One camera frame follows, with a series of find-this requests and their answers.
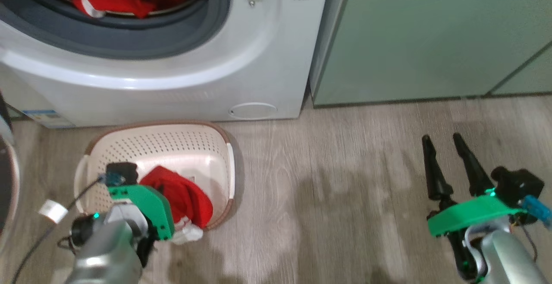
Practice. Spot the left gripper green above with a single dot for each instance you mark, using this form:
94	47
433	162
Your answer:
153	208

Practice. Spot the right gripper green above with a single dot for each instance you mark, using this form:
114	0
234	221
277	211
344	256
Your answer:
474	212

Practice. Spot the cream perforated basket brown rim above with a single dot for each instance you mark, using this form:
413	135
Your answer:
172	150

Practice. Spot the white front-load washing machine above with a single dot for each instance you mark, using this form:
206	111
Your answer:
258	59

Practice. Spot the left wrist blue connector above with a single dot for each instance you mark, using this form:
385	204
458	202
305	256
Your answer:
114	179

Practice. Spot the wrist blue connector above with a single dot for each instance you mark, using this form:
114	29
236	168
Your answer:
538	210
114	179

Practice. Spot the right wrist blue connector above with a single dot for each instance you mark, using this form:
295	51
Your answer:
538	210

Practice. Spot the pale green cabinet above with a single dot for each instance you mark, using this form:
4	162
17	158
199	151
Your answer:
530	77
409	38

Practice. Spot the round filter cover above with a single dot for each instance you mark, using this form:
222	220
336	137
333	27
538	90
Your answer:
253	111

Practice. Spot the blue energy label sticker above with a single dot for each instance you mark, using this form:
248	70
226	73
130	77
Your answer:
41	116

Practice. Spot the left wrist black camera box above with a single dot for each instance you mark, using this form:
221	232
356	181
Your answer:
127	169

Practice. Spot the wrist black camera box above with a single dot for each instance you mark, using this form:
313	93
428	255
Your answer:
517	184
127	169

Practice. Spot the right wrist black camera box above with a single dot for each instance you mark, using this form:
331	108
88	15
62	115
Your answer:
517	184

